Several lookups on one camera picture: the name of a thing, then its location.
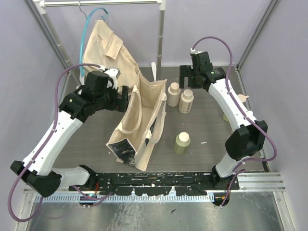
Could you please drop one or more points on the aluminium frame rail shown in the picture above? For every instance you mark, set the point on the aluminium frame rail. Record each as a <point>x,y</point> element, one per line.
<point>248,182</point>

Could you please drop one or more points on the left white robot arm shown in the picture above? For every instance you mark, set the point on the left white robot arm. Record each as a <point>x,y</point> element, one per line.
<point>100,92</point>

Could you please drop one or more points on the green bottle beige cap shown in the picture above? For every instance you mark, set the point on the green bottle beige cap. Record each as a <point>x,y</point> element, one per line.
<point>182,141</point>

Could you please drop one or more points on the beige hanging shirt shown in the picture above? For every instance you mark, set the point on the beige hanging shirt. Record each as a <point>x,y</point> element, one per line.
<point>105,48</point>

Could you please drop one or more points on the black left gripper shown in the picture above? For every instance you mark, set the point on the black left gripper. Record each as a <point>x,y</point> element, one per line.
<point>122,101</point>

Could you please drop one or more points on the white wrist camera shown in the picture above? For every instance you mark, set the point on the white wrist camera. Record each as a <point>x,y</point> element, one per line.
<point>193,51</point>
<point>113,74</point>

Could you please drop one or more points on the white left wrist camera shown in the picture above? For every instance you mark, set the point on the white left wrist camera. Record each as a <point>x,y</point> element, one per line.
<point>113,74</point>

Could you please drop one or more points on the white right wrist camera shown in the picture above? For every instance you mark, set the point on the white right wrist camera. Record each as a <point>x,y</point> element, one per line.
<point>193,51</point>

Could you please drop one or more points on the beige labelled bottle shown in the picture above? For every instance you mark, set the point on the beige labelled bottle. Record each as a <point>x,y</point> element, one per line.
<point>186,101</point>

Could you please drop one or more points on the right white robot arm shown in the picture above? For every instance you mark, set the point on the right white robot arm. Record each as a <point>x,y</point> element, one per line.
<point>248,134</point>

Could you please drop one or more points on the teal clothes hanger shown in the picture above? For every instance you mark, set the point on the teal clothes hanger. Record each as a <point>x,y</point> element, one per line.
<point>88,19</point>

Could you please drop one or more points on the cream canvas tote bag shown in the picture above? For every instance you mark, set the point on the cream canvas tote bag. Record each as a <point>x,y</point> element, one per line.
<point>142,125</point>

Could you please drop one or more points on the green flip-cap bottle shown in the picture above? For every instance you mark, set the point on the green flip-cap bottle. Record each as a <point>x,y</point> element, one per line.
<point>242,98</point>

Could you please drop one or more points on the white metal clothes rack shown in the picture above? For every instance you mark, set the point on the white metal clothes rack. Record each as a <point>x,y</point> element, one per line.
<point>41,6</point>

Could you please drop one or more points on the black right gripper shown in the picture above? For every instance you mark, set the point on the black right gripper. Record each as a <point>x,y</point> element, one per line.
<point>186,71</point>

